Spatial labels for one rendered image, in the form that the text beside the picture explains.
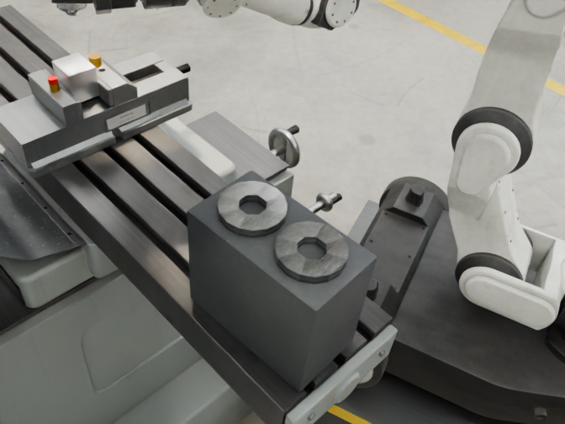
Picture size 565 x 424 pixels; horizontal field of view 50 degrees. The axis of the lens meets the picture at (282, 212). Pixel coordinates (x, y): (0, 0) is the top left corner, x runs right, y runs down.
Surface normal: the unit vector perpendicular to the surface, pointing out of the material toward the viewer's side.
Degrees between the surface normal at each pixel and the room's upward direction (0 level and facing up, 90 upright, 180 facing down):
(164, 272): 0
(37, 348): 90
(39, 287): 90
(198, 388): 0
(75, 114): 90
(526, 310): 90
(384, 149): 0
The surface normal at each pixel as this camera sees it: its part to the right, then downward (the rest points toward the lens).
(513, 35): -0.37, 0.87
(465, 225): -0.44, 0.61
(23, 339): 0.69, 0.55
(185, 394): 0.08, -0.70
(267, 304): -0.67, 0.48
